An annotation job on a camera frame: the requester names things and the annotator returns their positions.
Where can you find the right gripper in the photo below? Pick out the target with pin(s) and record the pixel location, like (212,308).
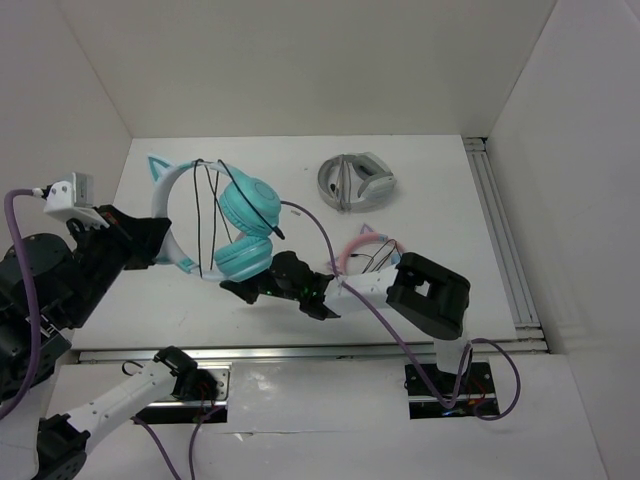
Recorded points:
(243,289)

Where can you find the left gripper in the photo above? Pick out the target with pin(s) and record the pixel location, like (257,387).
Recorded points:
(142,236)

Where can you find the teal cat-ear headphones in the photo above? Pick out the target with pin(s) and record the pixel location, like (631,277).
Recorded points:
(248,203)

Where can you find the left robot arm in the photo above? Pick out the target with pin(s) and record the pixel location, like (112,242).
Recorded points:
(47,288)

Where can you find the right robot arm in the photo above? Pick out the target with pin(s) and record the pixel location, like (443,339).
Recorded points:
(431,297)

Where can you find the pink blue cat-ear headphones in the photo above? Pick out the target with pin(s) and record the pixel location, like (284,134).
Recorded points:
(376,249)

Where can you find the grey white folded headphones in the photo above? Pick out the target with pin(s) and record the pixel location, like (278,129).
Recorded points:
(355,182)

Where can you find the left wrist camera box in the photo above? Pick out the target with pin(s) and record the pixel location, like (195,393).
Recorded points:
(71,198)

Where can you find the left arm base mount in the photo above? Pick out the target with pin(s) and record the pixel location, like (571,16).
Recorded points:
(209,395)

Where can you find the aluminium rail front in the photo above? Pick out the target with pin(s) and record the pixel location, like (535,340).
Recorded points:
(251,354)

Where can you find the aluminium rail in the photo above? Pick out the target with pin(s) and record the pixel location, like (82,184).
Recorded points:
(251,354)
(521,304)

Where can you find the aluminium rail right side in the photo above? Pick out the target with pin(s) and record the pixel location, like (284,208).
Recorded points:
(521,304)

